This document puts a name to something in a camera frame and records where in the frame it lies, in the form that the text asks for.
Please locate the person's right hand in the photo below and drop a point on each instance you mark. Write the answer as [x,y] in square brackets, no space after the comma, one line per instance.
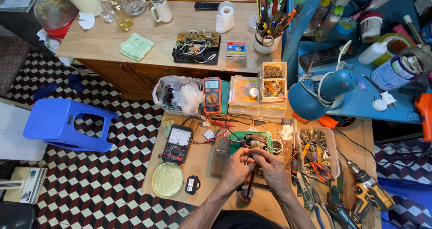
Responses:
[275,175]

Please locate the person's left hand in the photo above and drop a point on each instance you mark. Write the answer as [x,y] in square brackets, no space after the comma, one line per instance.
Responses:
[236,171]

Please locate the small cup of screws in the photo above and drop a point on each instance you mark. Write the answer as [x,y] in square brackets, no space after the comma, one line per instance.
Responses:
[276,146]

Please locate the copper wound transformer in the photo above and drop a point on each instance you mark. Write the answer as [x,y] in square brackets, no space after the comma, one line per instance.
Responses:
[258,140]

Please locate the small white tissue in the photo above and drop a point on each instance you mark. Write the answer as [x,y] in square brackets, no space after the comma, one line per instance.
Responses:
[287,131]

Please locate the small black device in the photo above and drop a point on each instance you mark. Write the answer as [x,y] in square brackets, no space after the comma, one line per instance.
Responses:
[191,185]

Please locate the clear tub of tools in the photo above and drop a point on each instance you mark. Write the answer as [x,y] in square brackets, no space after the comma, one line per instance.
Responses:
[317,151]

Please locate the red test probe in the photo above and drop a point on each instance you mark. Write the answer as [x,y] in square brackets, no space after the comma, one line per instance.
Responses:
[221,123]

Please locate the person's black clothing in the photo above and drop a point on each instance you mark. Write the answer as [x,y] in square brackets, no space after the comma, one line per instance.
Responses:
[246,221]

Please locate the black analog multimeter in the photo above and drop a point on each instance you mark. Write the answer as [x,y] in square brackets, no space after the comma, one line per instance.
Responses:
[177,144]

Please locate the round yellow plastic lid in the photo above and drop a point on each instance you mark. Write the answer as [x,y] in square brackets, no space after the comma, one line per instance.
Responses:
[167,180]

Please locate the stack of clear plastic boxes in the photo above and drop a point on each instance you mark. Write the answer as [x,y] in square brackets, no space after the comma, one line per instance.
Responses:
[241,100]

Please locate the orange digital multimeter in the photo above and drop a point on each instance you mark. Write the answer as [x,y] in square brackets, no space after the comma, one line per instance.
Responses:
[212,95]

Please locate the small white bottle cap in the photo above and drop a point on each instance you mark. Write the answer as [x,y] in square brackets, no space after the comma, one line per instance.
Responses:
[253,92]

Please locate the banknote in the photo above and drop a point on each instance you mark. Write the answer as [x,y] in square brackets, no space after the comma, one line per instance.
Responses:
[167,127]

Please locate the blue desk lamp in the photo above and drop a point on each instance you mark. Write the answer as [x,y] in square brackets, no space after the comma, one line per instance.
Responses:
[305,97]

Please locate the compartment box of screws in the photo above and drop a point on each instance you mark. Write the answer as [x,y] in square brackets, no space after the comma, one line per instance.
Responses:
[272,82]

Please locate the plastic bag of parts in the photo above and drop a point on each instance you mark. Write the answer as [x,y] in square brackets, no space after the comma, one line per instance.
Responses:
[179,94]

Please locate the blue shelf table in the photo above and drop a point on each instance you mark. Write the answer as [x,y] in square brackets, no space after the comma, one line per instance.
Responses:
[357,97]

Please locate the small clear box red label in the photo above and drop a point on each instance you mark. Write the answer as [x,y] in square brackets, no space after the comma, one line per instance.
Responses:
[236,51]

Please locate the white round cap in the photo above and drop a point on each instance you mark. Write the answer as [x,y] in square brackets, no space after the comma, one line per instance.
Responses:
[379,105]

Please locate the black power strip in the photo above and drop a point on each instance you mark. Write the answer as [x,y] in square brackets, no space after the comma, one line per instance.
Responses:
[325,56]

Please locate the circuit board in black tray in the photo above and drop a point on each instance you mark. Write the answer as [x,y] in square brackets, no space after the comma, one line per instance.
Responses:
[196,48]

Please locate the white plug adapter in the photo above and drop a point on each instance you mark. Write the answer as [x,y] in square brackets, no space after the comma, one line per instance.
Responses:
[388,98]

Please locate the white cup of tools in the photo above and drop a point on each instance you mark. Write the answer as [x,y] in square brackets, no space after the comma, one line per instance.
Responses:
[266,36]

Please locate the white toilet paper roll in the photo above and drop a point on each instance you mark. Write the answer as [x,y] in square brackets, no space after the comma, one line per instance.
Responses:
[225,18]

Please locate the white squeeze bottle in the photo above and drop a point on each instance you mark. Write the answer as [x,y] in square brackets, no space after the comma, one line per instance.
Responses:
[371,53]

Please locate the clear jar with blue label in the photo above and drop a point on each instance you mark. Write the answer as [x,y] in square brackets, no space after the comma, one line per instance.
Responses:
[391,72]

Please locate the green folded cloth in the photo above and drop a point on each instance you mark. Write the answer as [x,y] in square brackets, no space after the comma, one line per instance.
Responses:
[136,46]

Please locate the orange power tool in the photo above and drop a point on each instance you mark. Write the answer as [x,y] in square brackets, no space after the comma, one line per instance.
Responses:
[424,116]

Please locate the clear bottle with yellow cap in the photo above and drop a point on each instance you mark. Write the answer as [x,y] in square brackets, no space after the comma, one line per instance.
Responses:
[322,18]

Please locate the clear bottle with green cap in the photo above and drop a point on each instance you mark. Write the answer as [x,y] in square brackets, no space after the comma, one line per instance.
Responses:
[335,18]

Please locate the black remote control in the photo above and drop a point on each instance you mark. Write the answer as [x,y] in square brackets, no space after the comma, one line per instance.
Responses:
[206,5]

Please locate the white tub with red lid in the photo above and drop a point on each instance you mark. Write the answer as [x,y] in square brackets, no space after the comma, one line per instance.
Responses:
[370,28]

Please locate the white mug with metal lid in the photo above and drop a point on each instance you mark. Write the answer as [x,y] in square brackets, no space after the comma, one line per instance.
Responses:
[162,9]

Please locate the wooden cabinet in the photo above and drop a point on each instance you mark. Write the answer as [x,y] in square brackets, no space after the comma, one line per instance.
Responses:
[108,43]

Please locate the glass with yellow liquid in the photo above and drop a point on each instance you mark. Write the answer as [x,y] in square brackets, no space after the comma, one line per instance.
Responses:
[124,21]

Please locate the yellow tape roll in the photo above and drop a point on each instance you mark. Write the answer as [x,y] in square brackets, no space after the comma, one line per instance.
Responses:
[408,41]

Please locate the blue plastic stool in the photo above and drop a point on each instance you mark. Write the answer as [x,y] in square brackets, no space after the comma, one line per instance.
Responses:
[50,121]

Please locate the glass jug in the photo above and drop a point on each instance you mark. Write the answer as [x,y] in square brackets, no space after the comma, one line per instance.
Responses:
[133,1]

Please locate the weighing scale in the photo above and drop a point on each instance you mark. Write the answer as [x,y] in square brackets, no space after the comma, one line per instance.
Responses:
[28,185]

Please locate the crumpled white tissue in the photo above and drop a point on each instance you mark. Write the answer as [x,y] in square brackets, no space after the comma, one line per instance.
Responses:
[86,20]

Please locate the white board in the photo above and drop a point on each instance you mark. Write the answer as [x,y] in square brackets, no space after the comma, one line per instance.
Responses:
[18,134]

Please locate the black chair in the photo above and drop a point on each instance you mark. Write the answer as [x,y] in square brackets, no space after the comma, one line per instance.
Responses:
[15,217]

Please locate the red pot with glass lid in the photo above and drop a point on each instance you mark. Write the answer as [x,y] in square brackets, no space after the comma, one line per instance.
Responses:
[55,12]

